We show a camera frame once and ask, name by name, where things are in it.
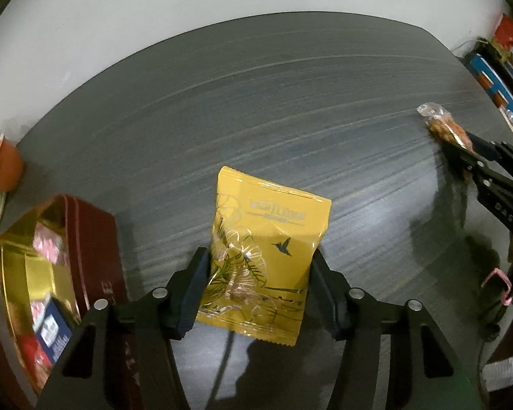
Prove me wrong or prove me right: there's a red chinese snack packet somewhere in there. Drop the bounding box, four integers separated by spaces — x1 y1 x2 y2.
16 334 52 391

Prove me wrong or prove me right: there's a colourful books pile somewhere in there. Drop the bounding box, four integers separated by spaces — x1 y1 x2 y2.
462 14 513 132

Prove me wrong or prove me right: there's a clear peanut snack bag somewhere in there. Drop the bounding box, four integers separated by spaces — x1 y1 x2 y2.
416 103 474 153

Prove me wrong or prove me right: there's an orange lidded tea cup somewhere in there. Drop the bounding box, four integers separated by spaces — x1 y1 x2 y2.
0 134 24 193

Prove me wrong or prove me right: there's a pink patterned snack box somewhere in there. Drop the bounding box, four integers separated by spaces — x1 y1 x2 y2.
32 222 68 265

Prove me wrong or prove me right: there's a red gold tin box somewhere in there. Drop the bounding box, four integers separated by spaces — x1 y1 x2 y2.
0 194 128 393

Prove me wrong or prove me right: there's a navy light-blue cracker pack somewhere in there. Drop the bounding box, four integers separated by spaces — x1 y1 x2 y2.
33 294 76 366

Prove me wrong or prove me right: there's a yellow bird snack packet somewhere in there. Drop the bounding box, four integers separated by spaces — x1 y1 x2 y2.
197 167 332 346

